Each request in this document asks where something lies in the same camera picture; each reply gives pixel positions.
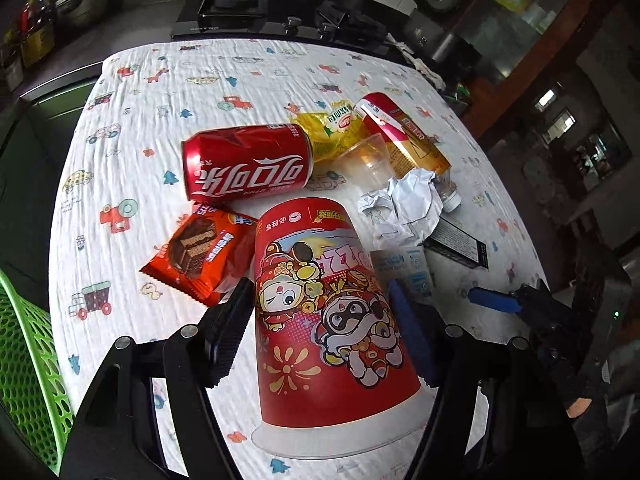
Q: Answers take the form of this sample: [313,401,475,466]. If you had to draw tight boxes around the black gas stove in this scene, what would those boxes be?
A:
[171,0,401,56]

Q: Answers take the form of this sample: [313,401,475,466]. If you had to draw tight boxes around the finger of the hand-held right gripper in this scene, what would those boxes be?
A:
[469,282,551,321]

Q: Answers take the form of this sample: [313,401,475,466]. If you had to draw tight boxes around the green plastic basket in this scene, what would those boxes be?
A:
[0,270,73,466]

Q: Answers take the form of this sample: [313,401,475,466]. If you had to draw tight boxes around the red cartoon print paper cup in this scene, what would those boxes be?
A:
[250,197,426,461]

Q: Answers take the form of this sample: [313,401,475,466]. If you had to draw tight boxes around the red soda can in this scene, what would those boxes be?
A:
[181,122,315,203]

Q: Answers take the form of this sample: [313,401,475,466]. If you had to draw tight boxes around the dark condiment bottle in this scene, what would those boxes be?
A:
[0,27,23,92]

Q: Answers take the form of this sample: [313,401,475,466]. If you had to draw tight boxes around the condiment bottles group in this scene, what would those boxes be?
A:
[20,0,56,66]

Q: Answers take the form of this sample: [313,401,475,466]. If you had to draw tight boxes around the black box white label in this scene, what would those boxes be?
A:
[422,215,490,271]

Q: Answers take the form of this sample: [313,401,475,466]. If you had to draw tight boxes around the yellow snack packet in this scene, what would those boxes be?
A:
[295,101,368,163]

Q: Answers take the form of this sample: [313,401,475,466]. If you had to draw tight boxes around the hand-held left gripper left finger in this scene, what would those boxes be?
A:
[60,277,258,480]

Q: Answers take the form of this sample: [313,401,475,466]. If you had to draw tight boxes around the white printed tablecloth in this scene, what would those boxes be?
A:
[47,40,551,480]

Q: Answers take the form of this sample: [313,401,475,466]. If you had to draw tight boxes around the crumpled white paper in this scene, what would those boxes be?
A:
[357,169,443,241]

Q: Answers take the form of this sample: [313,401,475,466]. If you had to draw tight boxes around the clear plastic cup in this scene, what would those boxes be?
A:
[332,134,401,196]

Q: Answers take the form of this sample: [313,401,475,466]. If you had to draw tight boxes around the orange chocolate snack packet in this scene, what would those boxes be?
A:
[139,202,258,307]

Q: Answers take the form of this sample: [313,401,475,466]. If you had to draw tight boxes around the plastic bottle red yellow label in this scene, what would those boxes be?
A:
[356,92,462,212]

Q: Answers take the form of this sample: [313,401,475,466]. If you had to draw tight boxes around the light blue small packet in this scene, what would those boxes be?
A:
[372,247,433,306]

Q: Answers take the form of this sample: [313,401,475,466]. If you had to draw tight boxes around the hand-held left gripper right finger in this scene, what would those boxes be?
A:
[387,280,586,480]

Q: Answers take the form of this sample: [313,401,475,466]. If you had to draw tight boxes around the white rag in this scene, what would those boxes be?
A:
[397,42,446,88]

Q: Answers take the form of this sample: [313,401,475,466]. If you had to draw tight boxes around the stainless steel pot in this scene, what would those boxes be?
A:
[407,10,471,61]

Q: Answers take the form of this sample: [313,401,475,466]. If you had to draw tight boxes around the wooden glass door cabinet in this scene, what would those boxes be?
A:
[450,0,616,141]

